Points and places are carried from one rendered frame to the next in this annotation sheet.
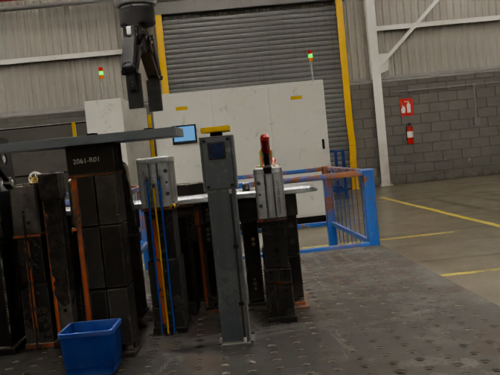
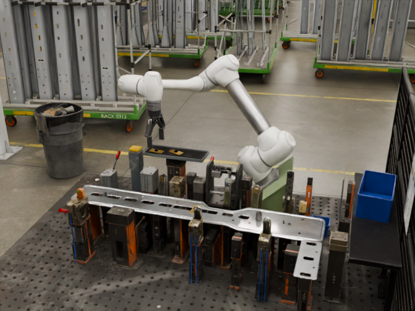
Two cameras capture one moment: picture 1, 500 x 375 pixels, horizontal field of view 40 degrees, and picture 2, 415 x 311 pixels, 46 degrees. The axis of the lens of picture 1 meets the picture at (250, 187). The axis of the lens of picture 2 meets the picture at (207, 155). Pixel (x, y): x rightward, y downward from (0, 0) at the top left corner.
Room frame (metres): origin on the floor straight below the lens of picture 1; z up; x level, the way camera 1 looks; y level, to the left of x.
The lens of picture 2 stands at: (3.94, 1.20, 2.30)
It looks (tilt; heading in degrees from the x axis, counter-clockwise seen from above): 24 degrees down; 196
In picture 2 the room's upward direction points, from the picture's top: straight up
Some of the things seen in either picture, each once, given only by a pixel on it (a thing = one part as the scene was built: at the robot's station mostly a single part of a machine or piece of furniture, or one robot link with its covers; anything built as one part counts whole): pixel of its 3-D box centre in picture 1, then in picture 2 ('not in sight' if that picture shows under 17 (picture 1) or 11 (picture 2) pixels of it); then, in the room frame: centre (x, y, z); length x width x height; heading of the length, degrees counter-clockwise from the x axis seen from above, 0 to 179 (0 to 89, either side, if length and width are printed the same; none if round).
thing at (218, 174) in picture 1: (227, 239); (138, 182); (1.45, 0.06, 0.92); 0.08 x 0.08 x 0.44; 88
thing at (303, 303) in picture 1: (290, 246); (91, 216); (1.78, -0.09, 0.84); 0.18 x 0.06 x 0.29; 178
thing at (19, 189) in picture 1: (36, 264); (201, 208); (1.60, 0.51, 0.89); 0.13 x 0.11 x 0.38; 178
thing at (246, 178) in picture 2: not in sight; (245, 210); (1.59, 0.77, 0.91); 0.07 x 0.05 x 0.42; 178
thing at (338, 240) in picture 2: not in sight; (335, 267); (1.95, 1.28, 0.88); 0.08 x 0.08 x 0.36; 88
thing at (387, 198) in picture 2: not in sight; (376, 195); (1.57, 1.45, 1.09); 0.30 x 0.17 x 0.13; 173
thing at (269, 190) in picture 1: (274, 243); (111, 199); (1.62, -0.05, 0.88); 0.11 x 0.10 x 0.36; 178
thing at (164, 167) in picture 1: (164, 243); (150, 202); (1.63, 0.22, 0.90); 0.13 x 0.10 x 0.41; 178
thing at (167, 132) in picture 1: (92, 140); (175, 153); (1.46, 0.32, 1.16); 0.37 x 0.14 x 0.02; 88
